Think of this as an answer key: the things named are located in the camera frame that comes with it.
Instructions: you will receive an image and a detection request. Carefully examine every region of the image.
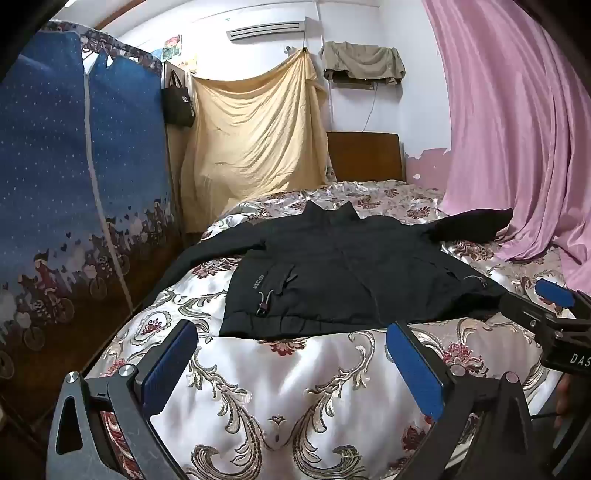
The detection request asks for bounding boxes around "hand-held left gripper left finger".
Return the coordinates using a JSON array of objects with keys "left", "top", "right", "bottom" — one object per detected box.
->
[{"left": 46, "top": 318, "right": 199, "bottom": 480}]

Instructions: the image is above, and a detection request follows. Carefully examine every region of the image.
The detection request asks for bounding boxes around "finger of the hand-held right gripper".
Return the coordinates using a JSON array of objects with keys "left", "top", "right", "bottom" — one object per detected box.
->
[
  {"left": 499, "top": 293, "right": 557, "bottom": 343},
  {"left": 534, "top": 278, "right": 591, "bottom": 320}
]

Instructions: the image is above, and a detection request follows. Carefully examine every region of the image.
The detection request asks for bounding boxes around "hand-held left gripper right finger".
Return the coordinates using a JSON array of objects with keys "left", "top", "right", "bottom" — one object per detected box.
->
[{"left": 385, "top": 320, "right": 555, "bottom": 480}]

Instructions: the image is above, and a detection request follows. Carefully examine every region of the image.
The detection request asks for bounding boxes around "black jacket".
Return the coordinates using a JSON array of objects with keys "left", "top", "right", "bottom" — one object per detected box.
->
[{"left": 139, "top": 200, "right": 515, "bottom": 340}]

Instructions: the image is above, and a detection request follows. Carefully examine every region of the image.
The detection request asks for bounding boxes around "person's right hand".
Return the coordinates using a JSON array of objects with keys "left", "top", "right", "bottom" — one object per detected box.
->
[{"left": 554, "top": 373, "right": 576, "bottom": 428}]

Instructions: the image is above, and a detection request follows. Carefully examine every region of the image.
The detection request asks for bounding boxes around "floral satin bed cover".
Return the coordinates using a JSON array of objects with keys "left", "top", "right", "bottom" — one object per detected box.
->
[{"left": 81, "top": 179, "right": 583, "bottom": 480}]

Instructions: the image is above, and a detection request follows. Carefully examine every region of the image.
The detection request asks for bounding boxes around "pink curtain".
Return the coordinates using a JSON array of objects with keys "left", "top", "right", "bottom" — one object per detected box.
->
[{"left": 422, "top": 0, "right": 591, "bottom": 296}]

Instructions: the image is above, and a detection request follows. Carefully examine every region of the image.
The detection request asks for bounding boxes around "wooden headboard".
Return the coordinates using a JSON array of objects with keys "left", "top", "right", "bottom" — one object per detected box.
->
[{"left": 327, "top": 131, "right": 407, "bottom": 183}]

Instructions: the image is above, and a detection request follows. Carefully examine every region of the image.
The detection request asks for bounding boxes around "blue fabric wardrobe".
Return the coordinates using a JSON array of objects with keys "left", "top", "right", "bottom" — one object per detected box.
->
[{"left": 0, "top": 23, "right": 185, "bottom": 425}]

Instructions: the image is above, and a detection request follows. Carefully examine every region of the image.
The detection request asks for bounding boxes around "yellow hanging sheet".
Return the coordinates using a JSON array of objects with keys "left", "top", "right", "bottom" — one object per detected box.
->
[{"left": 179, "top": 48, "right": 331, "bottom": 232}]

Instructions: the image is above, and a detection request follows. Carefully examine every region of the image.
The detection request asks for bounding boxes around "black tote bag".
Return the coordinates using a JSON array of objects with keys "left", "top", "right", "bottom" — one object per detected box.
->
[{"left": 161, "top": 71, "right": 195, "bottom": 127}]

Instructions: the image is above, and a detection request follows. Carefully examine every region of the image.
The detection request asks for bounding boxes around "olive hanging cloth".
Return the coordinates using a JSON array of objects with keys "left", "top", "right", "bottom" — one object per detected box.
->
[{"left": 321, "top": 41, "right": 407, "bottom": 86}]

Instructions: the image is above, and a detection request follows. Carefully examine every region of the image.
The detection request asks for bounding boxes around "white air conditioner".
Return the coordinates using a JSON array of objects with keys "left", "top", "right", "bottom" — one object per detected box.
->
[{"left": 225, "top": 18, "right": 308, "bottom": 43}]

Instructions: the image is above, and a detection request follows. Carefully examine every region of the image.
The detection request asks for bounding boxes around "thin wall cable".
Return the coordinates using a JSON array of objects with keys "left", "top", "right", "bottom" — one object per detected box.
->
[{"left": 362, "top": 85, "right": 378, "bottom": 133}]

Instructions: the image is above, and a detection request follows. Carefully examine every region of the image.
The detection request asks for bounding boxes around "dark wall shelf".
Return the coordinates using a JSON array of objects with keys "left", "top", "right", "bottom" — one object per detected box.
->
[{"left": 325, "top": 69, "right": 376, "bottom": 90}]

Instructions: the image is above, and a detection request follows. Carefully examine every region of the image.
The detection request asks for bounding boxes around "colourful wall poster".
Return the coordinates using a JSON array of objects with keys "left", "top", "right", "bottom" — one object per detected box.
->
[{"left": 159, "top": 36, "right": 199, "bottom": 75}]

